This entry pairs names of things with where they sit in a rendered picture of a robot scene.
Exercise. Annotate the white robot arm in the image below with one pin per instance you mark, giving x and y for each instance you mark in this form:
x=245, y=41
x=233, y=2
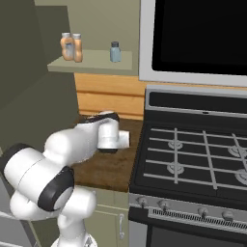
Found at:
x=64, y=146

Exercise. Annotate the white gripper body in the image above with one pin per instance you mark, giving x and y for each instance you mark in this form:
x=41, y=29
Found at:
x=124, y=139

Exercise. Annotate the olive cabinet shelf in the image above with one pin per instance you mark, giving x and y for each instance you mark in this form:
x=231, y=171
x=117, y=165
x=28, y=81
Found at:
x=96, y=64

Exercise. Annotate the black and silver stove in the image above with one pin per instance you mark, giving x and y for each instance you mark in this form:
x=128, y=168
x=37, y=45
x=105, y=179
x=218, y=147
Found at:
x=193, y=160

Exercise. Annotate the olive base cupboard door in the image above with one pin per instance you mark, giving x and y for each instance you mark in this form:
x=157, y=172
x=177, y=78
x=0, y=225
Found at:
x=107, y=228

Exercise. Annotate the orange condiment bottle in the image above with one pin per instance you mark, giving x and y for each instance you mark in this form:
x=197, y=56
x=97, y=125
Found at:
x=78, y=48
x=67, y=47

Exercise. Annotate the silver microwave oven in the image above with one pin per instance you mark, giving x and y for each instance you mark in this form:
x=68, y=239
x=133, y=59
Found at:
x=193, y=38

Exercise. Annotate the black oven door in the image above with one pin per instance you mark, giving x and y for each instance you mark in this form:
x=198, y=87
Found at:
x=193, y=238

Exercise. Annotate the silver stove knob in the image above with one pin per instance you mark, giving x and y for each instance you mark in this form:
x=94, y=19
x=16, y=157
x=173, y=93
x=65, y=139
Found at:
x=140, y=201
x=227, y=215
x=203, y=212
x=164, y=204

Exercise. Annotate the blue shaker with grey cap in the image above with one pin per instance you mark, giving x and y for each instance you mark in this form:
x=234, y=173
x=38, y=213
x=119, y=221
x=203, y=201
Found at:
x=115, y=53

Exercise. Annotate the olive cabinet door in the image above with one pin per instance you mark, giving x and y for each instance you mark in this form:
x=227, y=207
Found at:
x=29, y=80

